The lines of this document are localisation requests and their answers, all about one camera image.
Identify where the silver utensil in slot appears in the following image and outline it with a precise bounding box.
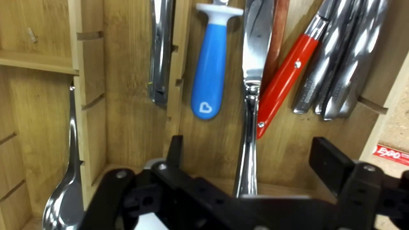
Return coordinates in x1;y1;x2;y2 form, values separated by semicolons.
148;0;175;108

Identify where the brown wooden spoon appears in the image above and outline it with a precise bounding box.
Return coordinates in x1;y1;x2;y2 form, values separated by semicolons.
262;0;290;89

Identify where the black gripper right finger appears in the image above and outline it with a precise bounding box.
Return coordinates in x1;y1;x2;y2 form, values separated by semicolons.
309;137;409;230

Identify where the red whiteboard marker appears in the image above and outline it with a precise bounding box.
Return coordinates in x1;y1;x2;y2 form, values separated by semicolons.
373;145;409;167

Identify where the wooden cutlery tray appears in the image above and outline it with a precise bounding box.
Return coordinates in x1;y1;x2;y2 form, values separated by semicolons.
0;0;409;230

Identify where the red handled utensil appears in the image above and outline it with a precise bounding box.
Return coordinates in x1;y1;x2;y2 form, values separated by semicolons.
257;0;338;138

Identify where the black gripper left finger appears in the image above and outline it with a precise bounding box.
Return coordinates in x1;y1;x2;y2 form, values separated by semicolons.
79;136;184;230

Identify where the silver table knife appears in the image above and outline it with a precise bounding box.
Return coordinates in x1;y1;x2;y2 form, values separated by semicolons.
234;0;275;198

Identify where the large silver spoon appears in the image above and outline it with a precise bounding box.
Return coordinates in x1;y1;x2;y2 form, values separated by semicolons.
42;86;84;230

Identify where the silver spoon handles bundle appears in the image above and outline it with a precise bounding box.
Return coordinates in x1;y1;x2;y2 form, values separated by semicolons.
293;0;390;122

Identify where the blue handled utensil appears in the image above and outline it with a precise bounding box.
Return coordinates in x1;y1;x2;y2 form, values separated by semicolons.
191;0;243;121

